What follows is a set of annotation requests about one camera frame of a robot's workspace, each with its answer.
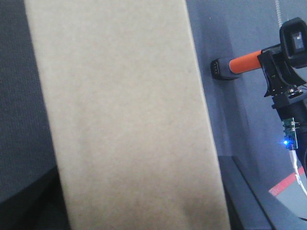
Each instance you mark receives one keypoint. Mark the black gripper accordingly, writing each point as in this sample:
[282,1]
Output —
[280,78]

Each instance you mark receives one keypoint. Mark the orange black barcode scanner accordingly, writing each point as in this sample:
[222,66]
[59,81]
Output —
[292,46]

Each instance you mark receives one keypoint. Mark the brown cardboard package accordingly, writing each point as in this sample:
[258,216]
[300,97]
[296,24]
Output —
[128,117]

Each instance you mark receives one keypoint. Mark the green circuit board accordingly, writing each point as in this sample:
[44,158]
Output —
[290,137]

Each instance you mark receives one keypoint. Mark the dark grey table mat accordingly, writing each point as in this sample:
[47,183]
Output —
[242,121]

